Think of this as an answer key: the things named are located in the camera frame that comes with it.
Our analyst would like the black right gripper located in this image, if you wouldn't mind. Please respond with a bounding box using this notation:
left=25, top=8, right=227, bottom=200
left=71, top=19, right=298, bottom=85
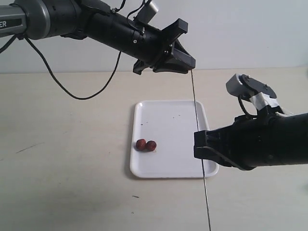
left=193, top=115, right=289, bottom=171

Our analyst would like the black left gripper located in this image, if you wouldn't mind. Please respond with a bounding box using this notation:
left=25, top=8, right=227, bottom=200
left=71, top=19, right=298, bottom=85
left=118, top=19, right=196, bottom=74

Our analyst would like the thin metal skewer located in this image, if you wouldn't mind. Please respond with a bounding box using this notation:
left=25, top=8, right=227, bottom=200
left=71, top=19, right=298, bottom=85
left=190, top=69, right=212, bottom=231

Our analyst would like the brown meatball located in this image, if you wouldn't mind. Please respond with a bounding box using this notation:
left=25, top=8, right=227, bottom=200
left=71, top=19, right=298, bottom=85
left=135, top=139, right=147, bottom=151
left=146, top=141, right=157, bottom=152

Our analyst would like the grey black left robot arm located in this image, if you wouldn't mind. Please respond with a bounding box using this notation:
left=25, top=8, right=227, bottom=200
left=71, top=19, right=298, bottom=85
left=0, top=0, right=196, bottom=75

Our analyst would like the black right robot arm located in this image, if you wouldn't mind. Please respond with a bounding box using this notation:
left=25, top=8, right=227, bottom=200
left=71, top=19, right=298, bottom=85
left=193, top=114, right=308, bottom=171

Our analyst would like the white rectangular plastic tray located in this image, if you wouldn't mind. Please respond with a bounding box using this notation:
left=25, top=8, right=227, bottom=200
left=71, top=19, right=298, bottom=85
left=130, top=100, right=219, bottom=179

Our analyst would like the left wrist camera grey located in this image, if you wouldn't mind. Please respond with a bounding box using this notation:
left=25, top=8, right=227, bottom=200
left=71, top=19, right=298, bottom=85
left=135, top=0, right=159, bottom=24

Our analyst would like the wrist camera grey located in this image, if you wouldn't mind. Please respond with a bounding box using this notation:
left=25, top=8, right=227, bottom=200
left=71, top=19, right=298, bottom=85
left=135, top=0, right=159, bottom=24
left=226, top=74, right=280, bottom=111

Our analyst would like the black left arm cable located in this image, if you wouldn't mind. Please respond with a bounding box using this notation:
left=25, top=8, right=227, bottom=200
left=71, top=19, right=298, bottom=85
left=0, top=0, right=150, bottom=101

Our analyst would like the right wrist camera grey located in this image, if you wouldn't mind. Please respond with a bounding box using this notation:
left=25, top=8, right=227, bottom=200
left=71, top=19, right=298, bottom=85
left=226, top=74, right=280, bottom=111

